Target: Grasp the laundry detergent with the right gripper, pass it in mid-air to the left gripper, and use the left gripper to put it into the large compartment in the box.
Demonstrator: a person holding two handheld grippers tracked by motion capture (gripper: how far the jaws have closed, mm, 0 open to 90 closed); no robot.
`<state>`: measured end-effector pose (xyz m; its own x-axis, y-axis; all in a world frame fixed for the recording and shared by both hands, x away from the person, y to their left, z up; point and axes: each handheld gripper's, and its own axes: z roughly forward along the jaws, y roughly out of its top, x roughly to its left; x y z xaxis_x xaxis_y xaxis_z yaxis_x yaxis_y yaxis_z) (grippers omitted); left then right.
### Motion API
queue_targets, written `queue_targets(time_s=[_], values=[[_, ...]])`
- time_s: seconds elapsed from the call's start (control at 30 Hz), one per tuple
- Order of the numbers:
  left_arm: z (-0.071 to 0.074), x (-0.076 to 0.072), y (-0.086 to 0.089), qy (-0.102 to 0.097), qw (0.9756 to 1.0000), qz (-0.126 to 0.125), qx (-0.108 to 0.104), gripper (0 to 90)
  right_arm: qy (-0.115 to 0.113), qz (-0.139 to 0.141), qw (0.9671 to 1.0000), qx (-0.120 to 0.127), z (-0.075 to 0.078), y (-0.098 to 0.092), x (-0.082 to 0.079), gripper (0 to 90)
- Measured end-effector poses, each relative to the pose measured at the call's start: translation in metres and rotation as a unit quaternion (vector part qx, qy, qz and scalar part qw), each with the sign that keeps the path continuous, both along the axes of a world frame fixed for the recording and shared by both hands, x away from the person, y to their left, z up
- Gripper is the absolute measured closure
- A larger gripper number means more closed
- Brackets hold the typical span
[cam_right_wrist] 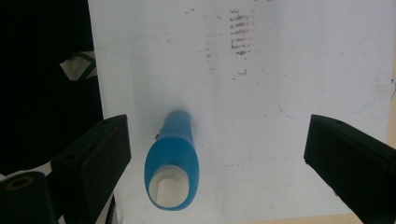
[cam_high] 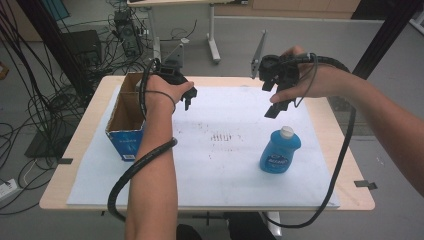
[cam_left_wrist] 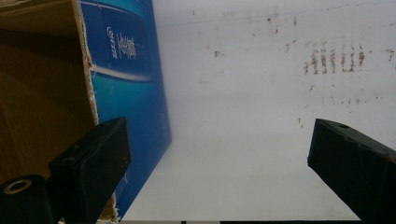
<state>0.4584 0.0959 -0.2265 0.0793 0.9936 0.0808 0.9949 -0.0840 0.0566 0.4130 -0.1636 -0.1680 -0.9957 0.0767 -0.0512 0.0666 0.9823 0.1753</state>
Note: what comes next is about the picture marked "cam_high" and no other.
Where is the dark grey floor mat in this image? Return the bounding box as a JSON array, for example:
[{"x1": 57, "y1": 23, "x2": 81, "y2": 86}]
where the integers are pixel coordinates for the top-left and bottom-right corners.
[{"x1": 328, "y1": 96, "x2": 376, "y2": 137}]

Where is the person's left hand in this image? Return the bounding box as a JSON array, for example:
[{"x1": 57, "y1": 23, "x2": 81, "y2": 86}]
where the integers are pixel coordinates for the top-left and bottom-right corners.
[{"x1": 144, "y1": 74, "x2": 195, "y2": 114}]

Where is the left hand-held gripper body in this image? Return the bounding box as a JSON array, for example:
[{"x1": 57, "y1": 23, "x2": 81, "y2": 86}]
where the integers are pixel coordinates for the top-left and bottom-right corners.
[{"x1": 153, "y1": 43, "x2": 189, "y2": 85}]

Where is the black corrugated left gripper cable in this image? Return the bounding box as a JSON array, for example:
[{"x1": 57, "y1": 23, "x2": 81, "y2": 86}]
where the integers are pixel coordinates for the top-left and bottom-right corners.
[{"x1": 106, "y1": 58, "x2": 178, "y2": 223}]

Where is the thin black left wrist cord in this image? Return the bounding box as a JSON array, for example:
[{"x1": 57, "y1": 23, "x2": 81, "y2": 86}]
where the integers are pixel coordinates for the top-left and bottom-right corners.
[{"x1": 146, "y1": 89, "x2": 177, "y2": 115}]

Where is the person's left leg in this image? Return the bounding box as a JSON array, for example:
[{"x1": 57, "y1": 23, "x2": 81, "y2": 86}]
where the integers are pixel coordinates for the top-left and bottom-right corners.
[{"x1": 176, "y1": 223, "x2": 203, "y2": 240}]

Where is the blue bottle with white cap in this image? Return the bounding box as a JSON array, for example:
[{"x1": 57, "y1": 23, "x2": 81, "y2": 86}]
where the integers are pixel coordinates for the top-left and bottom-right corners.
[{"x1": 259, "y1": 125, "x2": 303, "y2": 174}]

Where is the person's leg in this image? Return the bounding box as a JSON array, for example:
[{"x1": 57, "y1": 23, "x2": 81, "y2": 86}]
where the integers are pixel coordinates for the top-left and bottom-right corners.
[
  {"x1": 226, "y1": 212, "x2": 278, "y2": 240},
  {"x1": 176, "y1": 223, "x2": 203, "y2": 240}
]

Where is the bundle of black floor cables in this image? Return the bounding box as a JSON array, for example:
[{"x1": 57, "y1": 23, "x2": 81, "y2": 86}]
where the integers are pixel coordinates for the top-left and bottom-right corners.
[{"x1": 0, "y1": 0, "x2": 158, "y2": 214}]

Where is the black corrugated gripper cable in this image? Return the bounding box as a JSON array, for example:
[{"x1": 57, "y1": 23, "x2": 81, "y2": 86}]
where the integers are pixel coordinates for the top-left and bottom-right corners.
[
  {"x1": 106, "y1": 58, "x2": 178, "y2": 223},
  {"x1": 264, "y1": 53, "x2": 358, "y2": 229}
]

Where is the teal panel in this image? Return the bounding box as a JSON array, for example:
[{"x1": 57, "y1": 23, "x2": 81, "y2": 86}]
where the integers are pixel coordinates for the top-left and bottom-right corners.
[{"x1": 41, "y1": 0, "x2": 71, "y2": 21}]

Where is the person's right hand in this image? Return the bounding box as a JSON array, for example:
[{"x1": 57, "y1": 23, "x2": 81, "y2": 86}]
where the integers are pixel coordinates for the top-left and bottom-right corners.
[{"x1": 269, "y1": 45, "x2": 354, "y2": 104}]

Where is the black metal post with base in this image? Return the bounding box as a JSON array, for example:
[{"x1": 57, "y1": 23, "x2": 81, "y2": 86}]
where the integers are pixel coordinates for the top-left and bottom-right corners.
[{"x1": 351, "y1": 0, "x2": 424, "y2": 79}]

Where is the white power strip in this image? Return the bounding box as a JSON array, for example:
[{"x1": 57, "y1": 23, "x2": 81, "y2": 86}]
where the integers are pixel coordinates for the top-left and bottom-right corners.
[{"x1": 0, "y1": 178, "x2": 18, "y2": 203}]

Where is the black computer tower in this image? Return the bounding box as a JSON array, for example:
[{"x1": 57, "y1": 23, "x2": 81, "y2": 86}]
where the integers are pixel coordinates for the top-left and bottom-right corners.
[{"x1": 113, "y1": 9, "x2": 144, "y2": 58}]

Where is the black corrugated right gripper cable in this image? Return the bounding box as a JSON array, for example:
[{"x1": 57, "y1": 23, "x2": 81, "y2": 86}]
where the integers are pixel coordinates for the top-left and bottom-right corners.
[{"x1": 264, "y1": 53, "x2": 358, "y2": 229}]

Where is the white table leg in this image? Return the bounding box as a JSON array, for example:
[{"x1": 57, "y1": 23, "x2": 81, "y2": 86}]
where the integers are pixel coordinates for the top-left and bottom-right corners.
[{"x1": 266, "y1": 211, "x2": 283, "y2": 238}]

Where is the black floor base plate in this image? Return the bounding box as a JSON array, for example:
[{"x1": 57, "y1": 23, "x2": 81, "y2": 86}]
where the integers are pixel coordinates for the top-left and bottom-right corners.
[{"x1": 24, "y1": 128, "x2": 80, "y2": 159}]

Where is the white paper sheet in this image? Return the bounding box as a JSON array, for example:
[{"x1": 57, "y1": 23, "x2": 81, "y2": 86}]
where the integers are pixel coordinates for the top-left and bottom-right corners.
[{"x1": 66, "y1": 85, "x2": 341, "y2": 208}]

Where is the thin black wrist cord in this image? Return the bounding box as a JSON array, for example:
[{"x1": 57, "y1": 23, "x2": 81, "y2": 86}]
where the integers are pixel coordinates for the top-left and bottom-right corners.
[
  {"x1": 146, "y1": 89, "x2": 177, "y2": 115},
  {"x1": 293, "y1": 53, "x2": 318, "y2": 108}
]

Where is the blue cardboard box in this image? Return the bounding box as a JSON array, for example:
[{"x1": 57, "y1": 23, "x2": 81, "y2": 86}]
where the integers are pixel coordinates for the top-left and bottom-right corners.
[{"x1": 105, "y1": 72, "x2": 148, "y2": 163}]

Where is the person's right leg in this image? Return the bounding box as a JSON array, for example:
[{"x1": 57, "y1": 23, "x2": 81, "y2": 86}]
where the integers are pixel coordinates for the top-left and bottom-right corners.
[{"x1": 226, "y1": 212, "x2": 278, "y2": 240}]

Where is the thin black right wrist cord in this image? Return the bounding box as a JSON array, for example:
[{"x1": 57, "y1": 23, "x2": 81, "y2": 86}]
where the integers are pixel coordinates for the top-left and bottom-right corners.
[{"x1": 293, "y1": 53, "x2": 318, "y2": 108}]

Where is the black equipment case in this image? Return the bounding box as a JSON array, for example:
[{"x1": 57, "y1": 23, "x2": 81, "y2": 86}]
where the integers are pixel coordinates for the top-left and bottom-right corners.
[{"x1": 61, "y1": 29, "x2": 103, "y2": 68}]

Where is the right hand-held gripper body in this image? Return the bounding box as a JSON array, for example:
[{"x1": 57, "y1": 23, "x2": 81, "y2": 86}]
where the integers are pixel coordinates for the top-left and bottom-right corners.
[{"x1": 251, "y1": 29, "x2": 301, "y2": 93}]

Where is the white desk with metal legs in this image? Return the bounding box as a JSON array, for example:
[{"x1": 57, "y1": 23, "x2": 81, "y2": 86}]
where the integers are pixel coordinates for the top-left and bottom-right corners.
[{"x1": 126, "y1": 0, "x2": 249, "y2": 64}]

